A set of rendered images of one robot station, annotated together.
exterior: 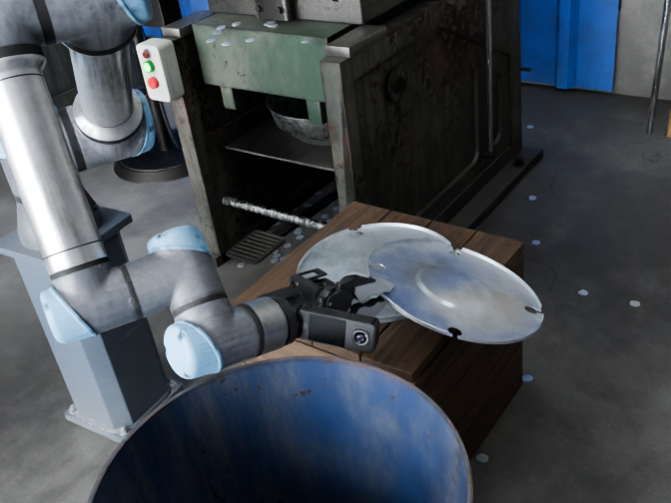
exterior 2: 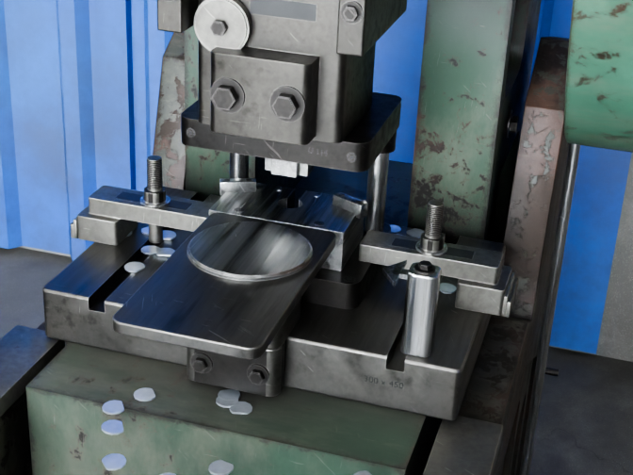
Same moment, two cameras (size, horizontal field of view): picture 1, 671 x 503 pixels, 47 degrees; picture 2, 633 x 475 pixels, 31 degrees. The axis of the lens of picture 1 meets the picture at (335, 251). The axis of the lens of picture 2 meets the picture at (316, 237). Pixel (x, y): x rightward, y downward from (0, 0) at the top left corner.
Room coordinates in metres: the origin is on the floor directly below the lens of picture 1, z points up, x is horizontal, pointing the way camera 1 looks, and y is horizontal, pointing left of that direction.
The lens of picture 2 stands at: (0.85, 0.38, 1.28)
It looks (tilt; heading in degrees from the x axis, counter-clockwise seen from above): 26 degrees down; 336
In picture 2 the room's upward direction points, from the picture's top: 3 degrees clockwise
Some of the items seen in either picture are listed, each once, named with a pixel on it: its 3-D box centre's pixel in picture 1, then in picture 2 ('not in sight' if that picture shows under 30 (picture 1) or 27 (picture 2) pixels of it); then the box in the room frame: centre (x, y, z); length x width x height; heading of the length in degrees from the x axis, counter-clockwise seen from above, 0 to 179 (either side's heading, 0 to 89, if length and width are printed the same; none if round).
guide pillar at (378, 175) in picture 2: not in sight; (378, 172); (1.88, -0.15, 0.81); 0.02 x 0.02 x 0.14
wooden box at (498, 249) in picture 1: (385, 347); not in sight; (1.14, -0.07, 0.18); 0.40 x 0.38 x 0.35; 140
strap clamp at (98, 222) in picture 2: not in sight; (147, 198); (1.99, 0.08, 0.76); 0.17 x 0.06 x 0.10; 50
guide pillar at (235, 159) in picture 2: not in sight; (239, 151); (1.99, -0.02, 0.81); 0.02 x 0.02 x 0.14
